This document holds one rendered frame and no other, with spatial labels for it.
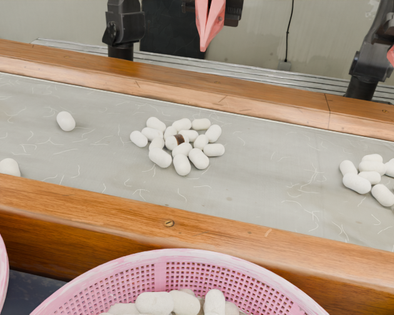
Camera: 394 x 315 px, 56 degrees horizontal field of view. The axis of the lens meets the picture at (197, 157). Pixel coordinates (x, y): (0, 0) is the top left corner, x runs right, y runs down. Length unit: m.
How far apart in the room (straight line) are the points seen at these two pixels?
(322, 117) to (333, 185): 0.18
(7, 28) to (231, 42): 1.52
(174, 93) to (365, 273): 0.44
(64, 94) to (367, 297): 0.55
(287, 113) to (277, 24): 1.90
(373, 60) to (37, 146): 0.72
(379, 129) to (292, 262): 0.40
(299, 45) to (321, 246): 2.27
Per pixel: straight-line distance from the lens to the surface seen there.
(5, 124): 0.61
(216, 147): 0.52
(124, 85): 0.70
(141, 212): 0.39
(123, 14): 0.89
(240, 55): 2.59
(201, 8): 0.62
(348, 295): 0.39
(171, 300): 0.35
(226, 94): 0.68
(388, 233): 0.50
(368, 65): 0.94
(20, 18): 2.89
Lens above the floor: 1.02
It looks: 33 degrees down
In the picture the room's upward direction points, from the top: 8 degrees clockwise
